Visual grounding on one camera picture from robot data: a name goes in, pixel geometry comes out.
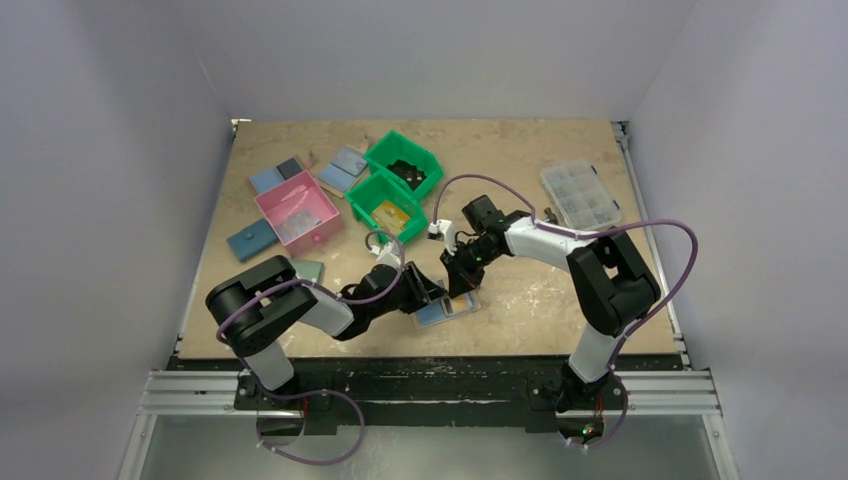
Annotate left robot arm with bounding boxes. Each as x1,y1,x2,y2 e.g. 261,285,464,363
205,255,447,409

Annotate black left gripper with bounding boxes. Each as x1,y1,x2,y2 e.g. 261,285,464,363
369,261,447,320

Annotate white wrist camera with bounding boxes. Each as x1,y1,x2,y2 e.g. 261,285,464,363
368,242,402,270
427,219,458,256

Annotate green closed card holder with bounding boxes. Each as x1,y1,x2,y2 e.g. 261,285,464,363
289,258,325,283

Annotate blue grey open card holder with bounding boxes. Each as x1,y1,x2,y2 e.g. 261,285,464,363
248,156,304,195

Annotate dark blue closed card holder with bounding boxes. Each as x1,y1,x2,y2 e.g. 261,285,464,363
226,219,279,263

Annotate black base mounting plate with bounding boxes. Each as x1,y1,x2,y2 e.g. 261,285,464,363
165,355,627,437

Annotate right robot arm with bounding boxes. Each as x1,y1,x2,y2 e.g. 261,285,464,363
427,195,660,412

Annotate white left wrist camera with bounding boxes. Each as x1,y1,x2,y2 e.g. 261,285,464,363
368,242,402,270

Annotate black parts in bin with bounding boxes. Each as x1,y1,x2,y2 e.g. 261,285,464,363
388,159,427,192

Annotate aluminium frame rail right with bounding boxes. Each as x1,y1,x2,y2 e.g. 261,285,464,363
610,120,694,371

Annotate light blue open card holder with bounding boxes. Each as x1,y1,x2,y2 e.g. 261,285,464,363
316,146,368,198

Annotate beige leather card holder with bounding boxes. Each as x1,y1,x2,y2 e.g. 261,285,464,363
414,291,481,329

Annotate pink box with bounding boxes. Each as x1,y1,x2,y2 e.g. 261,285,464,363
254,171,345,257

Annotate green bin with yellow card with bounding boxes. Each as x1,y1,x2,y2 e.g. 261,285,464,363
344,172,428,243

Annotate yellow card in bin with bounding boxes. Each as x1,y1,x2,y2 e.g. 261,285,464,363
370,201,410,236

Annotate aluminium front frame rail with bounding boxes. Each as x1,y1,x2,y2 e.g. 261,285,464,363
119,359,739,479

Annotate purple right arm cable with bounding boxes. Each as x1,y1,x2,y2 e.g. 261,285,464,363
431,173,699,452

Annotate yellow card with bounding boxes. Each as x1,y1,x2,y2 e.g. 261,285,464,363
370,201,410,236
442,293,478,317

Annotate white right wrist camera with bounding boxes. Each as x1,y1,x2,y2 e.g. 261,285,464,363
427,219,458,256

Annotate clear plastic screw organizer box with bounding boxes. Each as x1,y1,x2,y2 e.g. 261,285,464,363
540,160,623,231

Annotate aluminium frame rail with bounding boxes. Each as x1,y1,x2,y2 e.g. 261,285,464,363
119,359,739,479
610,120,694,371

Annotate green bin with black parts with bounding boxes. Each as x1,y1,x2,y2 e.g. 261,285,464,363
365,130,444,201

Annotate black handled claw hammer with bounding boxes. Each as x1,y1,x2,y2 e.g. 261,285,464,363
544,207,559,225

